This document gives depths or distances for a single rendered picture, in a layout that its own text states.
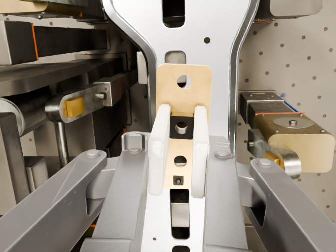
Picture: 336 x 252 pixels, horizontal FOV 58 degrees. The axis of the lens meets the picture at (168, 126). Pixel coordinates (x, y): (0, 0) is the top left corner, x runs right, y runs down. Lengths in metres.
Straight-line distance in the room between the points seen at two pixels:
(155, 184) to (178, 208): 0.40
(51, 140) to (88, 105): 0.15
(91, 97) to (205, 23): 0.20
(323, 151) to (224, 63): 0.19
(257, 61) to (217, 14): 0.33
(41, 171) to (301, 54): 0.62
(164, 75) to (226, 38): 0.26
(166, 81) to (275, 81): 0.59
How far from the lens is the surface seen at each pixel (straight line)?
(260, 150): 0.46
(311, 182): 0.90
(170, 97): 0.21
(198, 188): 0.15
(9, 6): 0.45
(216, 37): 0.46
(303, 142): 0.46
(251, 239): 0.88
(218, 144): 0.17
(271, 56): 0.78
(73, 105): 0.41
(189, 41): 0.46
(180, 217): 0.56
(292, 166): 0.40
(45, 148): 0.59
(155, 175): 0.15
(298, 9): 0.49
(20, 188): 0.37
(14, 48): 0.41
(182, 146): 0.22
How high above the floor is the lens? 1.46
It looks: 72 degrees down
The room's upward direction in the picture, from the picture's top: 162 degrees counter-clockwise
